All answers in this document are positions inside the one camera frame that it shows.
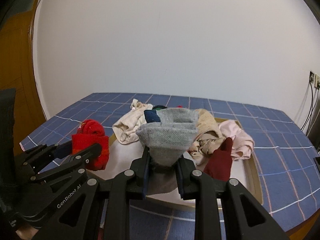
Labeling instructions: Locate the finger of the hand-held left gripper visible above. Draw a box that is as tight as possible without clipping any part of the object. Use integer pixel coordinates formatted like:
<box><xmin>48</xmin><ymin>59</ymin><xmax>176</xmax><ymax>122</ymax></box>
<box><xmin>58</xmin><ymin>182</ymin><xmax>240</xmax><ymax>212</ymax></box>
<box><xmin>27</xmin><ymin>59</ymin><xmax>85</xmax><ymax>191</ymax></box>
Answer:
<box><xmin>24</xmin><ymin>143</ymin><xmax>102</xmax><ymax>189</ymax></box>
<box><xmin>14</xmin><ymin>141</ymin><xmax>74</xmax><ymax>173</ymax></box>

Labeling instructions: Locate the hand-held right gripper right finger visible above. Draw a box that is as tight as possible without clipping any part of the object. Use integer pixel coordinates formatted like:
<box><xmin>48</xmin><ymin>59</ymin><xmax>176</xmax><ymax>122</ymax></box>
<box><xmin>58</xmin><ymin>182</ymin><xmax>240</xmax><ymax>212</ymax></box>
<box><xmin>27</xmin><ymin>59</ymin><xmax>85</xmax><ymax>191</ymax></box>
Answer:
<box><xmin>175</xmin><ymin>155</ymin><xmax>290</xmax><ymax>240</ymax></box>

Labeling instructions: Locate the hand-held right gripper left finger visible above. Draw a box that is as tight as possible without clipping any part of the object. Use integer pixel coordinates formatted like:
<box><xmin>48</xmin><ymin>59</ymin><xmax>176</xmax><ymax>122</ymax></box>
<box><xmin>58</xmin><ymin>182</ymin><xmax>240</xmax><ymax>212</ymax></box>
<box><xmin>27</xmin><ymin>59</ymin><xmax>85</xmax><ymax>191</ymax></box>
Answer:
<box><xmin>32</xmin><ymin>147</ymin><xmax>152</xmax><ymax>240</ymax></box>

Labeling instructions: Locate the shallow cardboard tray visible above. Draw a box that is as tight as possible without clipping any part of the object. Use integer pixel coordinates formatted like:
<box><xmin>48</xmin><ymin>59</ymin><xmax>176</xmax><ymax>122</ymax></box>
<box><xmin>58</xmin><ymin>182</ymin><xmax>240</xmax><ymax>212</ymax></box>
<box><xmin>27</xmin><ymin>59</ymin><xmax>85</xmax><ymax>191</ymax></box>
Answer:
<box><xmin>100</xmin><ymin>116</ymin><xmax>263</xmax><ymax>213</ymax></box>

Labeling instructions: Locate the red sock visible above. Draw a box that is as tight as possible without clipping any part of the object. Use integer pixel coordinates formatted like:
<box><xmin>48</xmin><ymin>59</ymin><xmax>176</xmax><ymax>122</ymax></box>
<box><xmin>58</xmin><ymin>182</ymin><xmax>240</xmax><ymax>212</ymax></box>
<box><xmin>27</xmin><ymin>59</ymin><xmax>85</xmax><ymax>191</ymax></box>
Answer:
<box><xmin>71</xmin><ymin>119</ymin><xmax>110</xmax><ymax>172</ymax></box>

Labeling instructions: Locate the grey sock with navy cuff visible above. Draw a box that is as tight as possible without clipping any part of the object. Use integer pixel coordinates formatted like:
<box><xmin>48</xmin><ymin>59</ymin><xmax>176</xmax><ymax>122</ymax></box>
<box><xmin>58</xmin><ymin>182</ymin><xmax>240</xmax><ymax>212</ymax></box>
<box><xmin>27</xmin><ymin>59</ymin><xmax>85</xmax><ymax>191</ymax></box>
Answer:
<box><xmin>135</xmin><ymin>108</ymin><xmax>199</xmax><ymax>195</ymax></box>

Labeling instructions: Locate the khaki underwear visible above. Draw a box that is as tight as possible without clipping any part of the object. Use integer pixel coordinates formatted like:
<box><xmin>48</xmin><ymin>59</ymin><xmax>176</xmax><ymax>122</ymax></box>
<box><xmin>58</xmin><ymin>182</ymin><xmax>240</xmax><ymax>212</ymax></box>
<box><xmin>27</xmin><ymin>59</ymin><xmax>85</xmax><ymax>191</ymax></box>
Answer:
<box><xmin>188</xmin><ymin>136</ymin><xmax>227</xmax><ymax>165</ymax></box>

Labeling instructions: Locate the dark red underwear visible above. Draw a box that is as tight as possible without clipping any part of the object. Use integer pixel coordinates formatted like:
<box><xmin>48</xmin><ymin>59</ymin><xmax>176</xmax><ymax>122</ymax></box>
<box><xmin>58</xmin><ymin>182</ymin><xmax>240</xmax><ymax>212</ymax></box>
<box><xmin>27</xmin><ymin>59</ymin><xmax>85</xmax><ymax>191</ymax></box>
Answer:
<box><xmin>203</xmin><ymin>137</ymin><xmax>234</xmax><ymax>182</ymax></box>

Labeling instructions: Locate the cream underwear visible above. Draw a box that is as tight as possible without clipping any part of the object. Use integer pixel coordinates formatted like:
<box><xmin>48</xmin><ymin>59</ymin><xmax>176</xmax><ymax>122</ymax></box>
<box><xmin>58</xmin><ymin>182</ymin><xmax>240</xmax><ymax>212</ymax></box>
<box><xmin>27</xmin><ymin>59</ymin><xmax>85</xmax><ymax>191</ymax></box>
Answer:
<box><xmin>112</xmin><ymin>99</ymin><xmax>153</xmax><ymax>145</ymax></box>

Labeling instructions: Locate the pink underwear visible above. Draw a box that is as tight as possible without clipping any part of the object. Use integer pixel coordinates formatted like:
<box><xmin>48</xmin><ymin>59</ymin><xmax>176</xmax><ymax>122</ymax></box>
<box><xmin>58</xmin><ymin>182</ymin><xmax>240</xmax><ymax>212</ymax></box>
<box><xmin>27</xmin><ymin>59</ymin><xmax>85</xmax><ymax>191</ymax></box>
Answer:
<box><xmin>219</xmin><ymin>119</ymin><xmax>255</xmax><ymax>162</ymax></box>

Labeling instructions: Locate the blue checked cloth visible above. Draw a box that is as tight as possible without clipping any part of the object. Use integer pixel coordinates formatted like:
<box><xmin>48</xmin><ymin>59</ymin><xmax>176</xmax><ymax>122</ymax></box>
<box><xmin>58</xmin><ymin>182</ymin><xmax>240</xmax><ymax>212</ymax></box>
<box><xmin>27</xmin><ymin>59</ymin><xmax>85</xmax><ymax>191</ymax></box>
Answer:
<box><xmin>19</xmin><ymin>92</ymin><xmax>317</xmax><ymax>233</ymax></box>

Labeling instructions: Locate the brown wooden door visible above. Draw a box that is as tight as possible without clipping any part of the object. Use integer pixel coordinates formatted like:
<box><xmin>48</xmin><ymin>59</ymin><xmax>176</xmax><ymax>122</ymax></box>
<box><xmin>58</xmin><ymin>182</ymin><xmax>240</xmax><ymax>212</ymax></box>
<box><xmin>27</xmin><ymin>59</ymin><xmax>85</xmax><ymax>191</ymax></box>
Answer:
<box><xmin>0</xmin><ymin>0</ymin><xmax>48</xmax><ymax>135</ymax></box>

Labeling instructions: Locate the black monitor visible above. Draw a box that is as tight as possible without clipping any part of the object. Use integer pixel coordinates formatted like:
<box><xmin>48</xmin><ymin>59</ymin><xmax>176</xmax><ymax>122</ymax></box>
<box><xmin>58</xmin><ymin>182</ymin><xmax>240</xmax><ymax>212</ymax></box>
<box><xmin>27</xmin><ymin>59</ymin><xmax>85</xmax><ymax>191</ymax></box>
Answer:
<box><xmin>307</xmin><ymin>122</ymin><xmax>320</xmax><ymax>153</ymax></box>

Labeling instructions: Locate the black power cable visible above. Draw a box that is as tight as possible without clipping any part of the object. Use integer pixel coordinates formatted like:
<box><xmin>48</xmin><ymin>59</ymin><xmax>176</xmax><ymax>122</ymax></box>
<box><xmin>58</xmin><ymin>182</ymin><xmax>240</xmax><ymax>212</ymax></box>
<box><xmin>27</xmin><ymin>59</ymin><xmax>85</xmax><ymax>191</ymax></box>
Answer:
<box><xmin>301</xmin><ymin>81</ymin><xmax>315</xmax><ymax>130</ymax></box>

